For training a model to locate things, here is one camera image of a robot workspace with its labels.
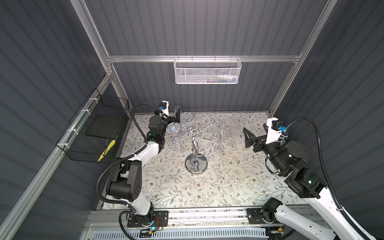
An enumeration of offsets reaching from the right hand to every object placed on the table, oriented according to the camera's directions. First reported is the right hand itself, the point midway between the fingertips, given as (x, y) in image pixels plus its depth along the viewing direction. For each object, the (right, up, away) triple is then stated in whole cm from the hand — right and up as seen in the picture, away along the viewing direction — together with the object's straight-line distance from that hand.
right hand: (257, 128), depth 60 cm
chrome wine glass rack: (-26, -23, +31) cm, 46 cm away
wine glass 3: (-30, +6, +15) cm, 33 cm away
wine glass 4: (-4, +1, +52) cm, 52 cm away
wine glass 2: (-35, 0, +10) cm, 36 cm away
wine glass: (-8, -15, +39) cm, 43 cm away
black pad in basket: (-73, +1, +18) cm, 75 cm away
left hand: (-39, +12, +24) cm, 47 cm away
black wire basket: (-78, -8, +7) cm, 79 cm away
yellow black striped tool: (-66, -10, +8) cm, 67 cm away
